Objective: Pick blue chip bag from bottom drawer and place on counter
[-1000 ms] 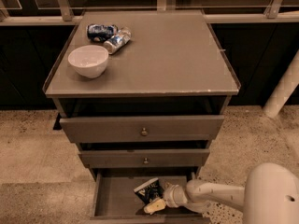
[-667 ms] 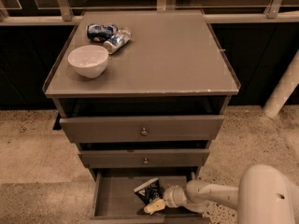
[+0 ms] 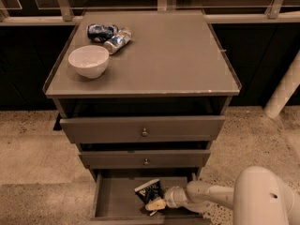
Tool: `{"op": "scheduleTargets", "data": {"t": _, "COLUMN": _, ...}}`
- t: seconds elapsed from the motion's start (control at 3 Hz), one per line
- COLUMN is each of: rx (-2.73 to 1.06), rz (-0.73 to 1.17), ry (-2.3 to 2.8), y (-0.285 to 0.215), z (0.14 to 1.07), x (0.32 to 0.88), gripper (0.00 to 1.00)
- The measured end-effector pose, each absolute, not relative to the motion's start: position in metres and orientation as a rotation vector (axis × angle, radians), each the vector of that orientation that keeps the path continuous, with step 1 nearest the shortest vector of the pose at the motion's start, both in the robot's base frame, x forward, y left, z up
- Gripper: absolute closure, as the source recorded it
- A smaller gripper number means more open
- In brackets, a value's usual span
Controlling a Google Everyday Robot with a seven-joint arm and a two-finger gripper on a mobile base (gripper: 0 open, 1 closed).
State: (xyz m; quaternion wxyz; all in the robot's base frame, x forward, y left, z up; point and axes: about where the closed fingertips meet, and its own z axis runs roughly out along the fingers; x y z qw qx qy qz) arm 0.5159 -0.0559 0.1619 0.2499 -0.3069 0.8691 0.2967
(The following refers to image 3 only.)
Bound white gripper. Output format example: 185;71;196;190
145;187;188;211

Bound blue chip bag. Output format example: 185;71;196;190
134;178;164;216

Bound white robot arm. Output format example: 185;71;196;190
145;166;300;225

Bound grey open bottom drawer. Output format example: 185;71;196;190
86;172;211;225

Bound brass middle drawer knob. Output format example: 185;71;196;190
143;158;150;166

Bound brass drawer knob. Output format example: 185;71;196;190
143;158;150;166
141;127;149;137

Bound grey middle drawer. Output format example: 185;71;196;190
79;150;210;169

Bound brass top drawer knob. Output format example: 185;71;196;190
141;127;149;137

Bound grey top drawer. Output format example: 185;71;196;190
60;115;225;143

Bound grey drawer cabinet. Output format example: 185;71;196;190
42;9;243;225

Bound white ceramic bowl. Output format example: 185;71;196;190
68;45;110;79

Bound metal railing frame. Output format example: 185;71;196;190
0;0;300;26

